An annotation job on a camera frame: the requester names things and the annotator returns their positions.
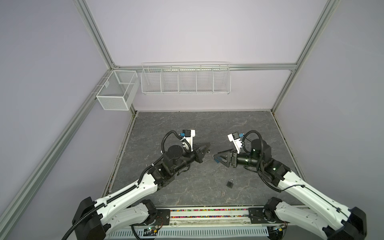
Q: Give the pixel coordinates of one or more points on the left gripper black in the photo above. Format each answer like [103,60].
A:
[199,154]

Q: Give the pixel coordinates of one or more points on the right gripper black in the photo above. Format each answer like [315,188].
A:
[232,158]

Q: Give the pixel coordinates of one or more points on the dark grey padlock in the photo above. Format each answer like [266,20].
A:
[230,183]

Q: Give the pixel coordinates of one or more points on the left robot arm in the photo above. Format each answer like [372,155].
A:
[173,161]

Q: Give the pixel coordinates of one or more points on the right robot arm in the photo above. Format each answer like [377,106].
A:
[327,219]

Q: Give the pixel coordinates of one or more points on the white mesh box basket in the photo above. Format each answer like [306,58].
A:
[119,90]

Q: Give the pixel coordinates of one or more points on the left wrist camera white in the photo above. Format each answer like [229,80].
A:
[187,139]

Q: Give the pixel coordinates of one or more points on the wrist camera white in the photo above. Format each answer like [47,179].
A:
[236,139]
[187,139]

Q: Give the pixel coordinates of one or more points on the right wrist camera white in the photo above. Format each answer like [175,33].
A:
[236,139]

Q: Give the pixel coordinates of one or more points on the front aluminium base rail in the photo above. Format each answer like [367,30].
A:
[210,214]

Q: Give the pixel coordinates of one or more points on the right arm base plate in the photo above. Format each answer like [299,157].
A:
[259,215]

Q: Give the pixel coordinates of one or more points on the white vented cable duct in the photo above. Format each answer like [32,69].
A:
[203,233]

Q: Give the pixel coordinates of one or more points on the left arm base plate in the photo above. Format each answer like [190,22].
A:
[161,217]

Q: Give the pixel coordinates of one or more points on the white wire shelf basket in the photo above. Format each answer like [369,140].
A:
[186,78]

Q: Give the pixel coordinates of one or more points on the aluminium frame rails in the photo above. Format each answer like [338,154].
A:
[28,191]

